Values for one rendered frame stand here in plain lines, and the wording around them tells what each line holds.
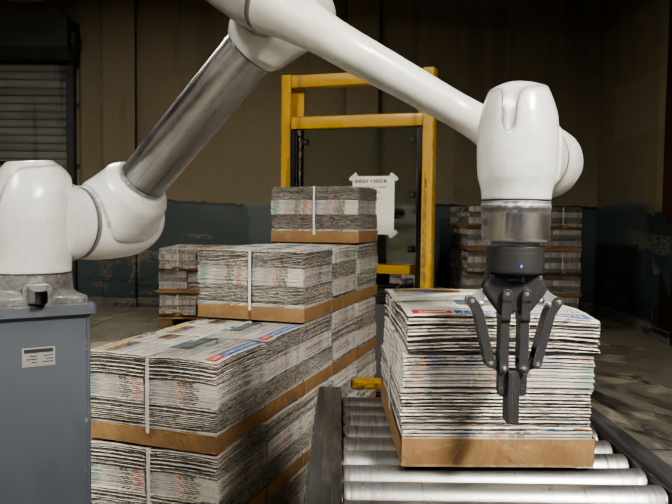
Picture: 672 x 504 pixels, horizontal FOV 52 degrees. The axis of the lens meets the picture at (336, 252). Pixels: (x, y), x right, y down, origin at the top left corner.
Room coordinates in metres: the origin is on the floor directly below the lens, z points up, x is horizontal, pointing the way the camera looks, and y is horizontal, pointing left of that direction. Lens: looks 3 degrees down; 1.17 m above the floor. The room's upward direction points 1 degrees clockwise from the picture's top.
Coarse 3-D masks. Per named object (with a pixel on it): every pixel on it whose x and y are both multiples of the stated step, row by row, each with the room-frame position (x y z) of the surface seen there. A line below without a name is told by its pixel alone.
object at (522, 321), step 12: (528, 300) 0.90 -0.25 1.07; (528, 312) 0.90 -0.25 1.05; (516, 324) 0.93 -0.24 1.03; (528, 324) 0.91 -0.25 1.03; (516, 336) 0.92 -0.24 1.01; (528, 336) 0.91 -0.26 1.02; (516, 348) 0.92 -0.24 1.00; (528, 348) 0.91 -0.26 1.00; (516, 360) 0.93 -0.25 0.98; (528, 360) 0.91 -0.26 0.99; (528, 372) 0.90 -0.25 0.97
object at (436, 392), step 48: (432, 336) 1.00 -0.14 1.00; (576, 336) 1.00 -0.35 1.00; (432, 384) 1.00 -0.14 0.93; (480, 384) 1.01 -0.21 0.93; (528, 384) 1.01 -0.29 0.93; (576, 384) 1.01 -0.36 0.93; (432, 432) 1.00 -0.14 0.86; (480, 432) 1.00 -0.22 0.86; (528, 432) 1.00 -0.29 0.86; (576, 432) 1.00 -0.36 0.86
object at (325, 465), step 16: (320, 400) 1.38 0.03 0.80; (336, 400) 1.38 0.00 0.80; (320, 416) 1.27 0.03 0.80; (336, 416) 1.27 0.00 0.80; (320, 432) 1.18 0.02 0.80; (336, 432) 1.18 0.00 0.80; (320, 448) 1.09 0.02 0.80; (336, 448) 1.09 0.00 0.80; (320, 464) 1.02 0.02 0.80; (336, 464) 1.02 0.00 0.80; (320, 480) 0.96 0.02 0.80; (336, 480) 0.96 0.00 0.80; (304, 496) 0.95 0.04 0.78; (320, 496) 0.90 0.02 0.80; (336, 496) 0.90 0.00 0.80
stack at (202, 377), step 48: (144, 336) 1.92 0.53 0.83; (192, 336) 1.94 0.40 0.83; (240, 336) 1.95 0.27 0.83; (288, 336) 2.03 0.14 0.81; (336, 336) 2.48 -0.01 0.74; (96, 384) 1.73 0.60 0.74; (144, 384) 1.68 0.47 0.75; (192, 384) 1.63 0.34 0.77; (240, 384) 1.73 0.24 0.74; (288, 384) 2.04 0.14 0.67; (336, 384) 2.48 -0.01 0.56; (192, 432) 1.63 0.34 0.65; (288, 432) 2.04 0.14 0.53; (96, 480) 1.73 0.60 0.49; (144, 480) 1.68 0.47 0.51; (192, 480) 1.63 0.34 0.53; (240, 480) 1.73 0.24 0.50
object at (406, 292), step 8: (408, 288) 1.36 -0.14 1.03; (416, 288) 1.35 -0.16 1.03; (424, 288) 1.35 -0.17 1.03; (432, 288) 1.36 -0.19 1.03; (440, 288) 1.36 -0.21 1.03; (392, 296) 1.23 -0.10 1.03; (400, 296) 1.23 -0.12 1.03; (408, 296) 1.23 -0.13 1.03; (432, 296) 1.24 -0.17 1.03; (440, 296) 1.24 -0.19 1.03; (448, 296) 1.25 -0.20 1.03; (456, 296) 1.25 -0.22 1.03; (464, 296) 1.25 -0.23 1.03; (392, 304) 1.23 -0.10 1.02; (392, 312) 1.23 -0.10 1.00; (392, 320) 1.22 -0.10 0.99; (384, 328) 1.37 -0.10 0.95; (384, 336) 1.36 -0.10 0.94; (384, 344) 1.35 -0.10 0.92; (384, 352) 1.30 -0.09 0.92; (384, 360) 1.31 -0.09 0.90; (384, 368) 1.30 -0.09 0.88; (384, 376) 1.28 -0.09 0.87; (384, 384) 1.32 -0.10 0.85
